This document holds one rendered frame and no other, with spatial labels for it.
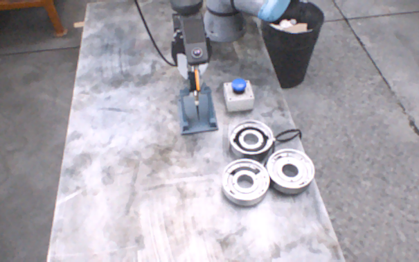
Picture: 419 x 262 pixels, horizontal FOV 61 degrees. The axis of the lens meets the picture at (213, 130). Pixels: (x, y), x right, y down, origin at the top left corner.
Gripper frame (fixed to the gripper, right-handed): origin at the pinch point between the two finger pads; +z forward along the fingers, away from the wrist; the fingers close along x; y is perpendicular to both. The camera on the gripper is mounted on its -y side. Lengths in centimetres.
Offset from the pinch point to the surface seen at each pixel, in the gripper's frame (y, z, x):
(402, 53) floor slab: 100, 92, -143
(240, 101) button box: -3.2, 8.0, -11.7
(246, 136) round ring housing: -13.4, 10.3, -11.3
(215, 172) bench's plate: -21.6, 11.8, -1.9
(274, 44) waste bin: 84, 59, -49
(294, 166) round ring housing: -24.5, 9.3, -20.4
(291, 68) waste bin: 80, 74, -60
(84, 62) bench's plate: 25.4, 11.8, 32.6
